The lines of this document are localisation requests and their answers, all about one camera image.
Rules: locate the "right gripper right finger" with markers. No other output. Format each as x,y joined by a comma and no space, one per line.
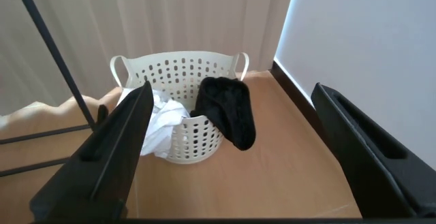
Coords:
374,186

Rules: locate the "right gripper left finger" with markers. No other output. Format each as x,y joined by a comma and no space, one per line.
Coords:
68,196

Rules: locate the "black shorts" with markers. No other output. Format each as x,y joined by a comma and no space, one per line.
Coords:
228,115

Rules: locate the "black clothes rack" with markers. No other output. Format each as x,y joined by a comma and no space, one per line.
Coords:
53,47

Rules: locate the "white laundry basket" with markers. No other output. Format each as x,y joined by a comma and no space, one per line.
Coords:
177,57

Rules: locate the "white garment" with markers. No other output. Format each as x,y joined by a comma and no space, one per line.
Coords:
163,122

